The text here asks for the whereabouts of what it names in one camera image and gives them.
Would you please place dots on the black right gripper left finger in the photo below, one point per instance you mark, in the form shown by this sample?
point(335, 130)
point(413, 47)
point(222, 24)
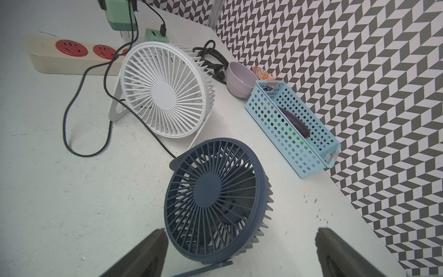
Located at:
point(145, 260)

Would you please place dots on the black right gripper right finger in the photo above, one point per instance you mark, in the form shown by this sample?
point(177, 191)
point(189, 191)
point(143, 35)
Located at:
point(338, 259)

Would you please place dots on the dark blue desk fan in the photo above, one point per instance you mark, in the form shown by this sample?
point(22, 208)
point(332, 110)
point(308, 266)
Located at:
point(216, 203)

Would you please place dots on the green plug blue fan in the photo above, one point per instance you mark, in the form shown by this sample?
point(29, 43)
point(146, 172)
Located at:
point(155, 36)

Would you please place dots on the green plug white fan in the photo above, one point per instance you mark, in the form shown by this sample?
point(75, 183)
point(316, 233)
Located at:
point(120, 16)

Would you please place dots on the white desk fan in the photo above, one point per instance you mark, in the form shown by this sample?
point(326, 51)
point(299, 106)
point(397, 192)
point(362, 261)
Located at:
point(168, 87)

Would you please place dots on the beige power strip red sockets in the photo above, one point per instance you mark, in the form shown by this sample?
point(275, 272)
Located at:
point(51, 55)

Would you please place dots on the purple toy eggplant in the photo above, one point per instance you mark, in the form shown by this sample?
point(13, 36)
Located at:
point(297, 123)

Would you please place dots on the light blue perforated basket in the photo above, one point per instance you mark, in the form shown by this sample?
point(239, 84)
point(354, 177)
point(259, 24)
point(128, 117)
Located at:
point(305, 155)

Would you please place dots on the orange blue patterned bowl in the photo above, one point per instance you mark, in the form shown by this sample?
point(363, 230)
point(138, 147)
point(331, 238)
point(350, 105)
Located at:
point(263, 75)

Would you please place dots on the lilac plastic bowl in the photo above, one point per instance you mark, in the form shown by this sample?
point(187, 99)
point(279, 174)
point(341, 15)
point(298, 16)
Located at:
point(240, 80)

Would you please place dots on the aluminium corner post left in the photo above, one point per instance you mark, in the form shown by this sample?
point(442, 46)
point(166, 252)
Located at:
point(216, 11)

